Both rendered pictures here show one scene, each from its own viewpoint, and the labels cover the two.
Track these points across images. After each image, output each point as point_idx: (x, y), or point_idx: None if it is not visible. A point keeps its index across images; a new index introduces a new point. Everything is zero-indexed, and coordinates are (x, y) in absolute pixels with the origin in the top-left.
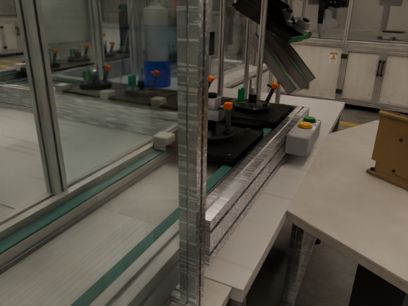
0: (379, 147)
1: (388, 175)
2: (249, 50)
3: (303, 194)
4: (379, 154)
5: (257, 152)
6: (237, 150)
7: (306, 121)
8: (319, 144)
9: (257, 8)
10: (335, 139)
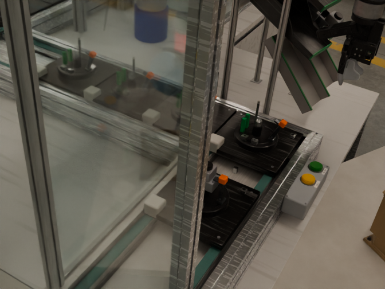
0: (378, 223)
1: (382, 252)
2: (268, 26)
3: (289, 272)
4: (377, 230)
5: (247, 230)
6: (227, 229)
7: (311, 169)
8: (326, 184)
9: (277, 11)
10: (346, 176)
